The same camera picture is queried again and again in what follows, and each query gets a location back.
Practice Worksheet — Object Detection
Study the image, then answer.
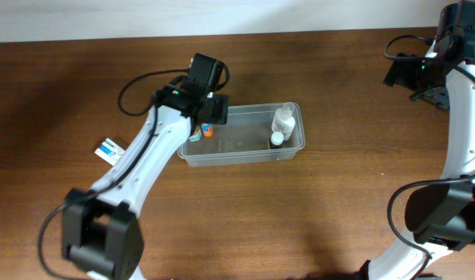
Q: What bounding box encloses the white Panadol medicine box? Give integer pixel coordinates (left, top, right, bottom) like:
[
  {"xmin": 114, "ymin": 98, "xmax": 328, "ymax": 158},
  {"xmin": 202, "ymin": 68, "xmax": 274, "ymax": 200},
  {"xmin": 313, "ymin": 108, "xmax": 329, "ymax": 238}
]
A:
[{"xmin": 95, "ymin": 138, "xmax": 125, "ymax": 166}]

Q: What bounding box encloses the dark bottle white cap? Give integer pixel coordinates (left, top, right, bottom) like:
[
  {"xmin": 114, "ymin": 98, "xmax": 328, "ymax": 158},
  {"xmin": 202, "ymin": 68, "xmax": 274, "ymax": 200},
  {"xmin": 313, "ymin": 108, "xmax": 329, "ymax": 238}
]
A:
[{"xmin": 268, "ymin": 131, "xmax": 284, "ymax": 149}]

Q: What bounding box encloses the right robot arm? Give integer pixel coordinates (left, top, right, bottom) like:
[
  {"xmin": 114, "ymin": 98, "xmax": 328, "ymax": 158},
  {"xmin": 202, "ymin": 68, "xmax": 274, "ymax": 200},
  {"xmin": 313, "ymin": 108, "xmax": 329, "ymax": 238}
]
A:
[{"xmin": 355, "ymin": 1, "xmax": 475, "ymax": 279}]

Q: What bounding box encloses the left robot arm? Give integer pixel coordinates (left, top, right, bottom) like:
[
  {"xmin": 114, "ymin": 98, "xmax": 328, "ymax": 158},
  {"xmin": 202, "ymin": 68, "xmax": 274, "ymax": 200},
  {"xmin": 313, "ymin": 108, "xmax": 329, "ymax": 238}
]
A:
[{"xmin": 58, "ymin": 53, "xmax": 230, "ymax": 279}]

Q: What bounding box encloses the orange tube white cap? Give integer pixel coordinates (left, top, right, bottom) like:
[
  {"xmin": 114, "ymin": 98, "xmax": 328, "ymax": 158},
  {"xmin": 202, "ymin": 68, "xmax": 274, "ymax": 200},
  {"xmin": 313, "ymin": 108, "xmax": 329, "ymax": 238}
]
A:
[{"xmin": 201, "ymin": 124, "xmax": 213, "ymax": 137}]

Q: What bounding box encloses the clear plastic container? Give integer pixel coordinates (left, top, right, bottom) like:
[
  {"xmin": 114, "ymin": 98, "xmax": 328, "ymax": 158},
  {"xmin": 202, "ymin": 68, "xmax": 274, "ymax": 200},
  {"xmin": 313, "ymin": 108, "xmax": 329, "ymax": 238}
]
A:
[{"xmin": 177, "ymin": 102, "xmax": 306, "ymax": 166}]

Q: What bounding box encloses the small jar gold lid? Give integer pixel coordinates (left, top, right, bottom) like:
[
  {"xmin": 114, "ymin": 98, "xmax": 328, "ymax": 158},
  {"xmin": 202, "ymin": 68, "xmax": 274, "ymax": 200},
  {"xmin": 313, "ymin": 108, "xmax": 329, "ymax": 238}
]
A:
[{"xmin": 189, "ymin": 125, "xmax": 204, "ymax": 142}]

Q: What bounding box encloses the white spray bottle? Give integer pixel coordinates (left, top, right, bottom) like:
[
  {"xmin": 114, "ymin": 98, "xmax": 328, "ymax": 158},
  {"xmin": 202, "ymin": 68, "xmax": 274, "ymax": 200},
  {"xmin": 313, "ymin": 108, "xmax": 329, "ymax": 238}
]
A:
[{"xmin": 271, "ymin": 102, "xmax": 295, "ymax": 141}]

